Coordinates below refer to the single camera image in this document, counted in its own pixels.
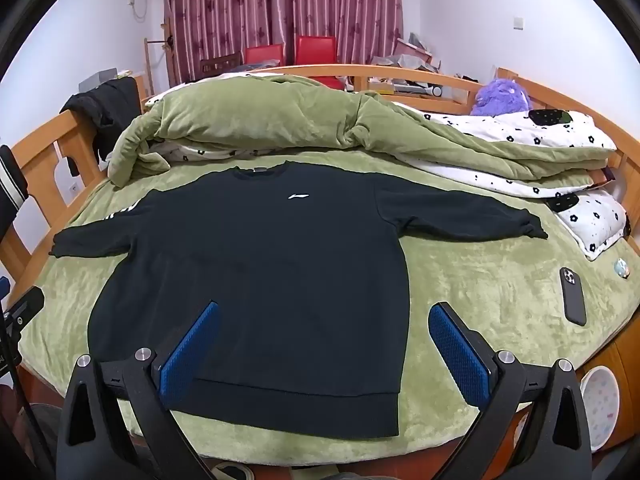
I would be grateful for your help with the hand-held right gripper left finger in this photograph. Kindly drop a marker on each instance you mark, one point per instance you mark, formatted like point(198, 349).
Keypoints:
point(190, 350)

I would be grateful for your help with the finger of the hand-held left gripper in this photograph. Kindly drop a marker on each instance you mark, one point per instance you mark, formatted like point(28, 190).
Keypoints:
point(27, 307)
point(4, 290)

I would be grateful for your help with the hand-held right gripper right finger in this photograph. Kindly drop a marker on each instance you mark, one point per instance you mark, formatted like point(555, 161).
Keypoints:
point(460, 355)

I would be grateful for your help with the black sweatshirt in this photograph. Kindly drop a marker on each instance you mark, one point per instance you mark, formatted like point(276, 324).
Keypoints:
point(275, 260)

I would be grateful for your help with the green plush bed sheet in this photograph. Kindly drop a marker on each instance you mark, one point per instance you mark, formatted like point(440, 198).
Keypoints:
point(500, 285)

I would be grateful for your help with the black white striped cloth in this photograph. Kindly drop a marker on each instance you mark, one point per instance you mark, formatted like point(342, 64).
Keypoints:
point(11, 180)

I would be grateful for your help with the black smartphone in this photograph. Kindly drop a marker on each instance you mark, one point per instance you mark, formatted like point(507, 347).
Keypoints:
point(572, 300)

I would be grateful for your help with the white star-print bin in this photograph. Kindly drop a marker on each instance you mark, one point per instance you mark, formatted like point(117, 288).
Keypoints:
point(600, 405)

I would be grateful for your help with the small round badge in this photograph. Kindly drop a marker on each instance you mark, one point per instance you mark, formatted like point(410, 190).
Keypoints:
point(621, 267)

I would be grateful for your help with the white floral pillow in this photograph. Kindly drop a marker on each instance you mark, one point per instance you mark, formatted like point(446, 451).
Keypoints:
point(595, 225)

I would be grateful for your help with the black jacket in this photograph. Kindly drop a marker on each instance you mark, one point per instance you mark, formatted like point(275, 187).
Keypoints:
point(112, 100)

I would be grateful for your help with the grey box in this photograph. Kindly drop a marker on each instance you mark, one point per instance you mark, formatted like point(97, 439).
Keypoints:
point(100, 79)

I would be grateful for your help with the green quilt with floral lining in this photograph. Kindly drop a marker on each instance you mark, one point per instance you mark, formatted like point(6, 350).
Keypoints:
point(250, 115)

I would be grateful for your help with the purple plush toy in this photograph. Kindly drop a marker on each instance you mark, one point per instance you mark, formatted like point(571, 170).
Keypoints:
point(500, 97)

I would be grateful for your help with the wooden coat rack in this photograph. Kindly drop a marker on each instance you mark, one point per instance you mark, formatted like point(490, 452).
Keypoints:
point(148, 65)

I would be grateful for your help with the white grey appliance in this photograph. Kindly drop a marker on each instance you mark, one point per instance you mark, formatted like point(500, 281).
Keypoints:
point(415, 90)

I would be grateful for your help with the dark wooden chair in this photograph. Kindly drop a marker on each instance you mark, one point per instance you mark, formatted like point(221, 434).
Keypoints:
point(220, 64)

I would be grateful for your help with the red chair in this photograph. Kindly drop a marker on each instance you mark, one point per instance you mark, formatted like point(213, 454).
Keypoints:
point(315, 50)
point(264, 55)

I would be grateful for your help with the pile of boxes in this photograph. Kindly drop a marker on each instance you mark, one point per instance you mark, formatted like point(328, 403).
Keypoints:
point(405, 52)

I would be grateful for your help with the maroon floral curtain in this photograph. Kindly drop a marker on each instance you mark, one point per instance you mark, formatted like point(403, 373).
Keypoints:
point(300, 5)

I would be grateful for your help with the white wall outlet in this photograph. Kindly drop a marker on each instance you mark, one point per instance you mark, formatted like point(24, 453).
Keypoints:
point(74, 188)

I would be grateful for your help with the wooden bed frame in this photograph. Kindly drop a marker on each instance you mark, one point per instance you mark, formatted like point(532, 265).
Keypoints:
point(40, 155)

